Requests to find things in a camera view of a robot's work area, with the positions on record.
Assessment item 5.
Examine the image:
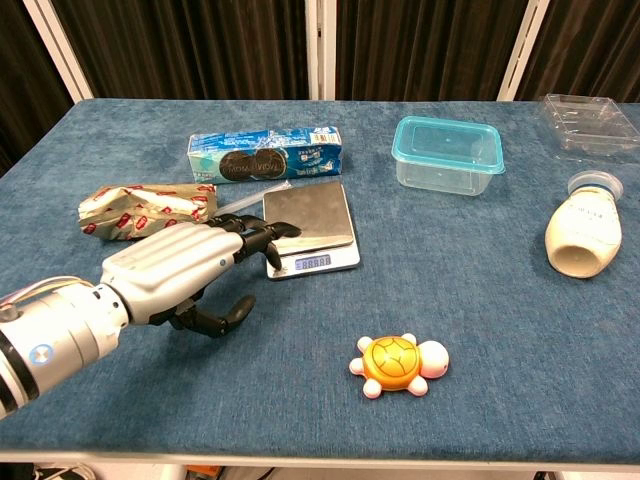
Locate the teal-rimmed clear plastic container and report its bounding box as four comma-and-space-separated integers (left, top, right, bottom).
390, 115, 506, 198

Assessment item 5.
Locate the blue felt table cloth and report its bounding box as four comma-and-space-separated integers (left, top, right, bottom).
0, 97, 640, 464

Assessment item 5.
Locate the white frame post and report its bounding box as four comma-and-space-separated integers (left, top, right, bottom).
496, 0, 552, 103
22, 0, 95, 104
304, 0, 337, 101

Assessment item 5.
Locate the orange turtle toy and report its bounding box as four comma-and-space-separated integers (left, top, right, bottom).
348, 332, 450, 400

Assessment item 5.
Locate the brown snack packet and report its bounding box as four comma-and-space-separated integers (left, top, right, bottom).
77, 182, 219, 241

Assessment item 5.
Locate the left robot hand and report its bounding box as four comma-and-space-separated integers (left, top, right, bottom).
99, 213, 303, 339

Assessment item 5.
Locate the black pleated curtain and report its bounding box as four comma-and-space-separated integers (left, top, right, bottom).
516, 0, 640, 105
0, 0, 75, 177
334, 0, 530, 102
51, 0, 310, 100

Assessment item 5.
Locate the small white kitchen scale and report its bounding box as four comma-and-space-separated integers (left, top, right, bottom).
262, 181, 362, 281

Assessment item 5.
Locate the blue cookie box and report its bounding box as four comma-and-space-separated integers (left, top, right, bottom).
187, 125, 347, 186

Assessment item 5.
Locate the cream bottle with clear cap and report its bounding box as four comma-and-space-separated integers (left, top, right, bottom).
544, 170, 625, 279

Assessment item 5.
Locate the clear plastic blister tray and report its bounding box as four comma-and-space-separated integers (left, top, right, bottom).
537, 92, 640, 161

